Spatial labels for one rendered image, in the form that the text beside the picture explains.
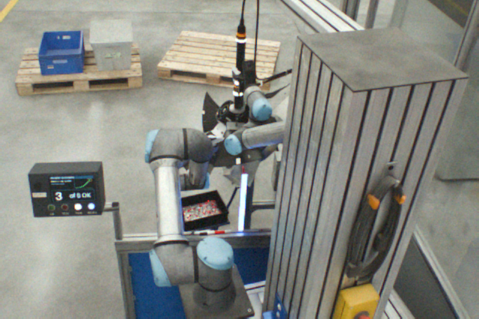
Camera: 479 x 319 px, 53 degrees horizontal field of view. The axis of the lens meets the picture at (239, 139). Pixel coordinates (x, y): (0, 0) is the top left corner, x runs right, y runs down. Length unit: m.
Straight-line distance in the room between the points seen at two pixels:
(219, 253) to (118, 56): 3.67
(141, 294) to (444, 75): 1.86
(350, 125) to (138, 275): 1.65
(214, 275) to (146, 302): 0.99
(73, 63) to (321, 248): 4.19
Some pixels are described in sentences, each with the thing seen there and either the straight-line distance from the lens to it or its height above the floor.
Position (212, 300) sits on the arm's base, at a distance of 1.65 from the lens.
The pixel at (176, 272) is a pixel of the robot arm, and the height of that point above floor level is 1.23.
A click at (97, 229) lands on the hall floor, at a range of 3.46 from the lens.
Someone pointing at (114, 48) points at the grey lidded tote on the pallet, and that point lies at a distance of 4.95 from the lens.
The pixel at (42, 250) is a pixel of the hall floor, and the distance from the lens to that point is 3.42.
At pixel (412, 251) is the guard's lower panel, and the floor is 0.92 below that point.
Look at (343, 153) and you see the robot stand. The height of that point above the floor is 1.89.
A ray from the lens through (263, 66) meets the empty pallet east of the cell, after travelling 5.19.
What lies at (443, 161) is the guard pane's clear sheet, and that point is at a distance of 1.94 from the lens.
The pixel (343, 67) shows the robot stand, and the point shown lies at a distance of 0.93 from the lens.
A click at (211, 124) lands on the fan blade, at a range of 2.54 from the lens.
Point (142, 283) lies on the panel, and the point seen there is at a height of 0.55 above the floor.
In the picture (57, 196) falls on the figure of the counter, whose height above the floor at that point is 1.16.
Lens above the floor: 2.42
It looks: 35 degrees down
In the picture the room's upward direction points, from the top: 4 degrees clockwise
